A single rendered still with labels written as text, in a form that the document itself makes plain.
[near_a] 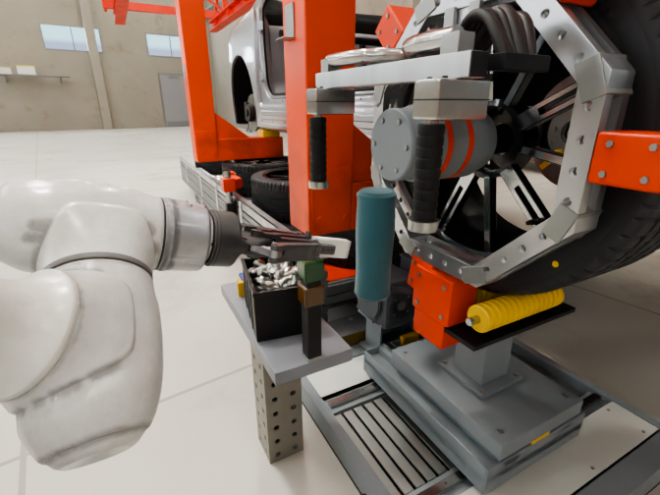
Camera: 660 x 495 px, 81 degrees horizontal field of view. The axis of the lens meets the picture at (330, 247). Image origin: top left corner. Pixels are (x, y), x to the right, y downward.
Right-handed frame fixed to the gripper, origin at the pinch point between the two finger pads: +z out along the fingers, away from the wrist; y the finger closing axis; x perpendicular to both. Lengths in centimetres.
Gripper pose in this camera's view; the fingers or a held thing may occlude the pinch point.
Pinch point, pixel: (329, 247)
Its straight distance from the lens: 62.0
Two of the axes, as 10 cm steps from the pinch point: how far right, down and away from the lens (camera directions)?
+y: -5.4, -2.9, 7.9
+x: -2.2, 9.5, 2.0
